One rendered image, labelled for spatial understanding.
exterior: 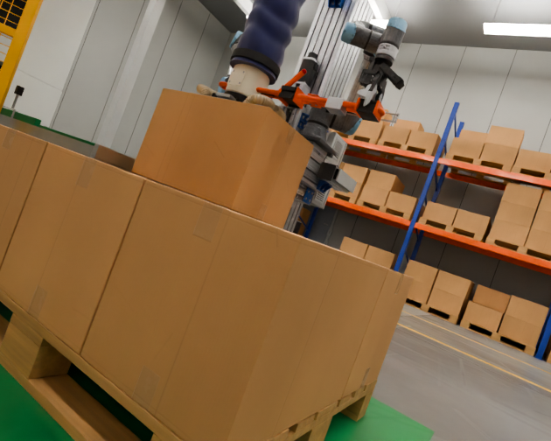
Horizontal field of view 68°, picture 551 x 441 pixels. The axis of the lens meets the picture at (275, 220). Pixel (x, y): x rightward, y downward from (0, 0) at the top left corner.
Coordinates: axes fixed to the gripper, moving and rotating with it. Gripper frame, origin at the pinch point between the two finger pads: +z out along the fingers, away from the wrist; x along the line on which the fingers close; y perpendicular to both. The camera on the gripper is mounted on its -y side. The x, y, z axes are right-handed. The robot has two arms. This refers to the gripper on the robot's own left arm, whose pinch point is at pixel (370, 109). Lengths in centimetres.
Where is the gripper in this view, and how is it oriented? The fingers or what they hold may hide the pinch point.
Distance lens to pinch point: 160.5
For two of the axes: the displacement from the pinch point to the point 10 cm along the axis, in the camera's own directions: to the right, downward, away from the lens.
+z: -3.5, 9.4, -0.1
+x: -4.9, -1.9, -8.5
